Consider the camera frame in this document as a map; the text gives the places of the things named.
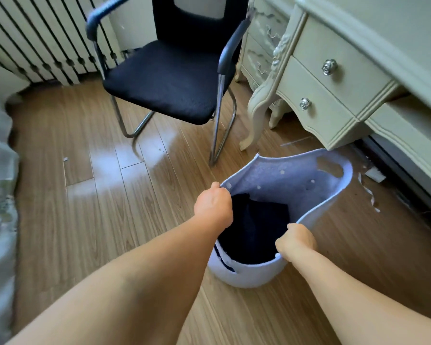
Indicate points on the person's left hand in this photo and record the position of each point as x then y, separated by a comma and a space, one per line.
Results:
212, 209

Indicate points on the person's right hand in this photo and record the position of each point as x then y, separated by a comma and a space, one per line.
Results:
297, 241

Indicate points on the person's right fingers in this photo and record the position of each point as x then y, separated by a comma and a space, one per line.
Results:
285, 240

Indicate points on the person's left fingers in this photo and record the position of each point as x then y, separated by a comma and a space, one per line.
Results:
221, 188

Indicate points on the light grey felt basket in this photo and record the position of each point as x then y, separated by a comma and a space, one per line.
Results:
294, 176

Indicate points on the person's left forearm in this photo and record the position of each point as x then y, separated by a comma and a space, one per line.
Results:
122, 283

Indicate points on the person's right forearm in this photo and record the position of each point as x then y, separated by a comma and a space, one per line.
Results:
359, 301

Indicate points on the dark navy clothing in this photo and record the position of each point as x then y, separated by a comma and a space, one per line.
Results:
258, 226

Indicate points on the white paper strip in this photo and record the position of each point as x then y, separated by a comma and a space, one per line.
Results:
368, 192

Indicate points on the white paper scrap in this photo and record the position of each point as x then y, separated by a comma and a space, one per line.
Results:
375, 174

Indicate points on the silver drawer knob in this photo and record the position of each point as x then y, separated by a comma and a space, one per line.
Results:
329, 67
304, 103

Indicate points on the black office chair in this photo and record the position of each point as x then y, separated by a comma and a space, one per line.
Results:
172, 75

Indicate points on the cream ornate nightstand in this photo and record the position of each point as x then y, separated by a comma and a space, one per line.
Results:
262, 43

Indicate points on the cream ornate desk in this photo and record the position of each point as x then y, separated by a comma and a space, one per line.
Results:
362, 78

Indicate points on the white radiator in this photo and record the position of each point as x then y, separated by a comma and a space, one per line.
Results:
39, 43

